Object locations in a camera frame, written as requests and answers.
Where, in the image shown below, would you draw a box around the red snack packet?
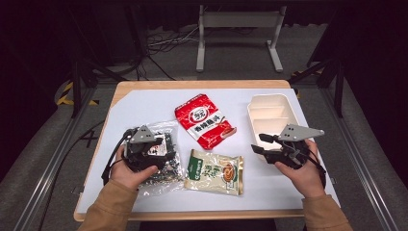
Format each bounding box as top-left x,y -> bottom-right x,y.
173,93 -> 238,151

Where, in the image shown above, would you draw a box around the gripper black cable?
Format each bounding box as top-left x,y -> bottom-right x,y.
307,141 -> 328,189
100,128 -> 135,187

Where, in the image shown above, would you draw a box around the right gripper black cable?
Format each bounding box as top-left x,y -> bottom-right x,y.
307,141 -> 328,189

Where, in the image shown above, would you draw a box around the aluminium floor rail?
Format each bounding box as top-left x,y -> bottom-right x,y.
319,86 -> 400,231
12,86 -> 98,231

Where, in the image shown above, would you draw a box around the bundle of floor cables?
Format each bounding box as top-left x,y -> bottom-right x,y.
144,26 -> 200,56

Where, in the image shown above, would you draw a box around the person's right hand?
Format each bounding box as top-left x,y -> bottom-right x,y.
273,138 -> 327,199

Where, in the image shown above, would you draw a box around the thin black floor cable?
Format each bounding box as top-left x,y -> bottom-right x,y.
38,119 -> 107,231

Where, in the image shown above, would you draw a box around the beige green snack packet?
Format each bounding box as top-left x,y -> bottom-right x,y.
183,148 -> 245,196

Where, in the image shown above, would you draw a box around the clear bag of dark snacks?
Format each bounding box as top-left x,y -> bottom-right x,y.
136,119 -> 185,197

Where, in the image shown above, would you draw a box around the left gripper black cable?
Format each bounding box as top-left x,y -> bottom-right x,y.
100,128 -> 135,187

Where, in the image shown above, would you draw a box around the yellow black floor tape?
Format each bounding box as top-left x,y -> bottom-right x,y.
56,81 -> 100,107

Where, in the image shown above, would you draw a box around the person's left hand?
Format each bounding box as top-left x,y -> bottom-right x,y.
110,145 -> 159,192

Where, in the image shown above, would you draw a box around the white metal stand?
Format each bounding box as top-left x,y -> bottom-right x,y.
195,4 -> 288,73

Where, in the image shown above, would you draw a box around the black metal stand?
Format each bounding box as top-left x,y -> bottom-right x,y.
68,54 -> 129,118
288,57 -> 346,118

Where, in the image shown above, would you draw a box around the white divided box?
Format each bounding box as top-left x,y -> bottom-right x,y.
246,92 -> 310,162

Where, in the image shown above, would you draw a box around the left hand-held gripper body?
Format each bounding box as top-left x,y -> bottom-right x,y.
122,125 -> 168,172

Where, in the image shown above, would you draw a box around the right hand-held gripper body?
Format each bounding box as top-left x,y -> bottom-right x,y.
265,123 -> 325,170

